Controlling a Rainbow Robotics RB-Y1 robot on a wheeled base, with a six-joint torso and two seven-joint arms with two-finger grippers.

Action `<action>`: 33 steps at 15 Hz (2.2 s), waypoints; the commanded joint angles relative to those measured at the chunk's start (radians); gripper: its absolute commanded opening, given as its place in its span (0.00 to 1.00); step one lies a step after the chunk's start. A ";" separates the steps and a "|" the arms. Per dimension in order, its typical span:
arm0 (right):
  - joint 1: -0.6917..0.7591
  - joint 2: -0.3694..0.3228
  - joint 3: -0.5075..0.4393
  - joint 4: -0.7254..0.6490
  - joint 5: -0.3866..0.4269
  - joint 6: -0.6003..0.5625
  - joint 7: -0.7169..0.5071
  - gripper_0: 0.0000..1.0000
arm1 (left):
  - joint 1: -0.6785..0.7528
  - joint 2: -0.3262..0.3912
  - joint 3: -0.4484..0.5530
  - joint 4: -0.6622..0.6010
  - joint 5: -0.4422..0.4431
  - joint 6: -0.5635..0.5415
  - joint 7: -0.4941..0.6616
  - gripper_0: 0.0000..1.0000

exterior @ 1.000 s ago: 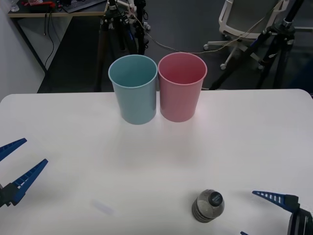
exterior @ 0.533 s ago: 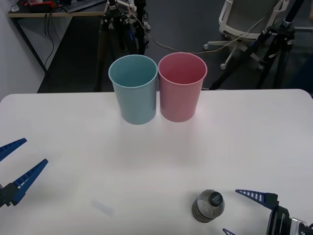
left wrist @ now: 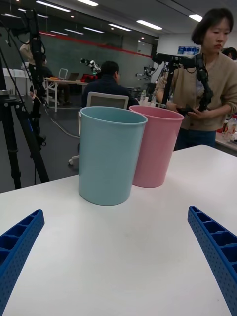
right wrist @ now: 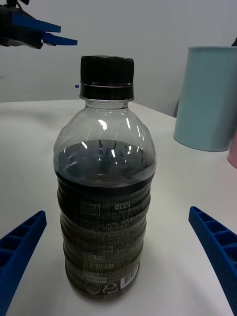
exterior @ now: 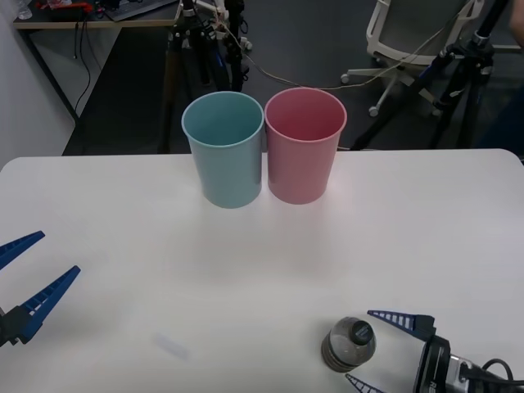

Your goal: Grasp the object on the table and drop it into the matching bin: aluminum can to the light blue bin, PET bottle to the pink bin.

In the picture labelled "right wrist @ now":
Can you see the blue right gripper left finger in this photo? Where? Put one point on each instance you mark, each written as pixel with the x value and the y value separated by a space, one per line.
pixel 17 251

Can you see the pink plastic bin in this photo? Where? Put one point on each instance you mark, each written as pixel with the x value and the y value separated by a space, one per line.
pixel 234 153

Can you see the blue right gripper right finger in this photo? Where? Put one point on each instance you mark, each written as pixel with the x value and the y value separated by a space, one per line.
pixel 219 249

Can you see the pale blue plastic bin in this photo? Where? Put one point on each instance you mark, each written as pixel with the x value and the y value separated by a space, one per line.
pixel 205 98

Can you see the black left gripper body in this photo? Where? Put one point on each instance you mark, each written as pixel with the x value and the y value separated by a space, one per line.
pixel 14 39

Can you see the dark drink bottle black cap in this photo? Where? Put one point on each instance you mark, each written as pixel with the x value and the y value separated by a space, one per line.
pixel 103 222

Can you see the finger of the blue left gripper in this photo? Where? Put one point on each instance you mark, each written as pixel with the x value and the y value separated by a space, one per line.
pixel 37 24
pixel 60 40

